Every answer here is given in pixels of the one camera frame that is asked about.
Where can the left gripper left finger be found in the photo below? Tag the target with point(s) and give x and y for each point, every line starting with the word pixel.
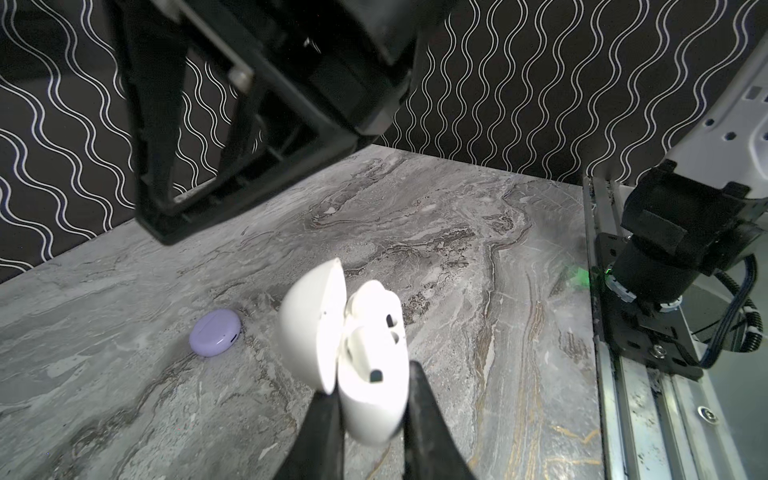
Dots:
pixel 318 450

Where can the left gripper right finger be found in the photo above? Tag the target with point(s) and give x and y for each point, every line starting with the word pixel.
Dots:
pixel 429 448

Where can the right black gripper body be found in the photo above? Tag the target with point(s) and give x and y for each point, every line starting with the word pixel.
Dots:
pixel 353 60

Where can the white earbud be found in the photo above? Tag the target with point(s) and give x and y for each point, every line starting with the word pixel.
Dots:
pixel 371 352
pixel 373 305

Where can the white earbud charging case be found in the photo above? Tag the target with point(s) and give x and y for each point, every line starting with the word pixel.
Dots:
pixel 313 334

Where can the purple earbud charging case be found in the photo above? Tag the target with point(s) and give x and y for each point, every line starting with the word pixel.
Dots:
pixel 215 332

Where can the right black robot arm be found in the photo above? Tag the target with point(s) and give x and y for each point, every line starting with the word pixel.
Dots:
pixel 694 213

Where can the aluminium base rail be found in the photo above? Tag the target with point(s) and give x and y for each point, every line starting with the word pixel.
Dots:
pixel 654 425

